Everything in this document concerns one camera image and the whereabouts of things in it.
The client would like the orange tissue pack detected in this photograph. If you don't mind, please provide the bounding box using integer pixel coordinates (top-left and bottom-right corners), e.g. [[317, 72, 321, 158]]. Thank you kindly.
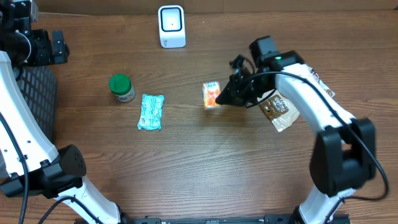
[[203, 81, 221, 110]]

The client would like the brown white snack bag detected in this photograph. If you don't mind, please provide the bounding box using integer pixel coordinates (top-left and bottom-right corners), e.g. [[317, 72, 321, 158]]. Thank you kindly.
[[257, 65, 336, 133]]

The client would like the green capped plastic bottle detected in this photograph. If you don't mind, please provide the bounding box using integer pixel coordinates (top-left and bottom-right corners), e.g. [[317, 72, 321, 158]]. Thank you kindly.
[[109, 73, 136, 103]]

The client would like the long teal wipes pack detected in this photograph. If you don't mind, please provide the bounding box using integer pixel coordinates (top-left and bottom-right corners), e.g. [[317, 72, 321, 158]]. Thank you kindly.
[[137, 94, 164, 131]]

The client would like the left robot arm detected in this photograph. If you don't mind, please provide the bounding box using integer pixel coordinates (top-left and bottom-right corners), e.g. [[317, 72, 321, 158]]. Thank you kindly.
[[1, 0, 129, 223]]

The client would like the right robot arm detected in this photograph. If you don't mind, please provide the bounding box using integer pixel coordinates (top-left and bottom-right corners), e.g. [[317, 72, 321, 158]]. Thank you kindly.
[[215, 36, 377, 223]]

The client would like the white barcode scanner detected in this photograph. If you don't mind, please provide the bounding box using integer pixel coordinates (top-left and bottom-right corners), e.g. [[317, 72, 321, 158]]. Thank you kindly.
[[158, 4, 187, 49]]

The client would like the grey plastic mesh basket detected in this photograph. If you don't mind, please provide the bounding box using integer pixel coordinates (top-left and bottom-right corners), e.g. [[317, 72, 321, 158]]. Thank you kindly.
[[14, 66, 58, 143]]

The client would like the left black cable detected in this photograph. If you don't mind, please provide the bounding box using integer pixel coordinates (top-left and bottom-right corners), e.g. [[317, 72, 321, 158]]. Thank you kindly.
[[0, 113, 94, 224]]

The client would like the black cable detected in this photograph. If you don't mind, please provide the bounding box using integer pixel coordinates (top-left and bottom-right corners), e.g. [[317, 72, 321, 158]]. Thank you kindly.
[[245, 71, 390, 224], [0, 113, 94, 224]]

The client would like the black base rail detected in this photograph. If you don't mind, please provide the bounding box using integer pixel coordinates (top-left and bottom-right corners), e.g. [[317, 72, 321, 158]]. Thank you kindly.
[[131, 215, 290, 224]]

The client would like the right black cable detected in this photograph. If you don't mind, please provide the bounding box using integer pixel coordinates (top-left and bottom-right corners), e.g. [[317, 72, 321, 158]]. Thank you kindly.
[[245, 71, 390, 224]]

